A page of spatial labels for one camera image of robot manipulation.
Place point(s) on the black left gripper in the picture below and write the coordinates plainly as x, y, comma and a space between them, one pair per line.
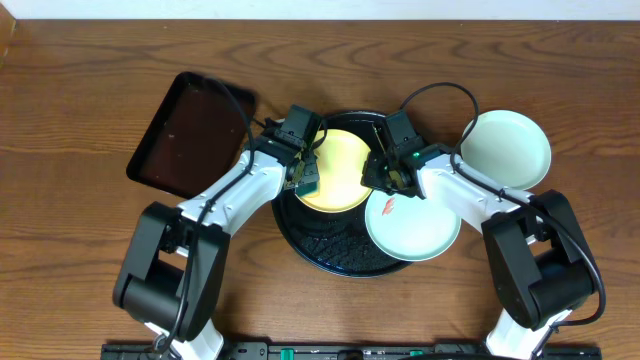
304, 173

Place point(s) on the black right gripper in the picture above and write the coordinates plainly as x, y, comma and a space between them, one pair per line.
369, 176

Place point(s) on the green and yellow sponge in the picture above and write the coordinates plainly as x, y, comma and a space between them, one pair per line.
307, 188

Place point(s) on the yellow plate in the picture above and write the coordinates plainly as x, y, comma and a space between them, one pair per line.
340, 160

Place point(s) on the light green plate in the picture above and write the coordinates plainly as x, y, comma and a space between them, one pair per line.
409, 228
509, 148

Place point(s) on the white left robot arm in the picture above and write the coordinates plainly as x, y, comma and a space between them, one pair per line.
171, 276

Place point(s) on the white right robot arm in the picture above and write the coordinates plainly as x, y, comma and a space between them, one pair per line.
541, 265

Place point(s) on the black round tray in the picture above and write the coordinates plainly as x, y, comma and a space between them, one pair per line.
338, 243

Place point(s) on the black rectangular water tray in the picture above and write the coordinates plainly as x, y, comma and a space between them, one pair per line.
193, 138

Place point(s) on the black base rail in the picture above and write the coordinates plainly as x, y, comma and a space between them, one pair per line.
264, 351

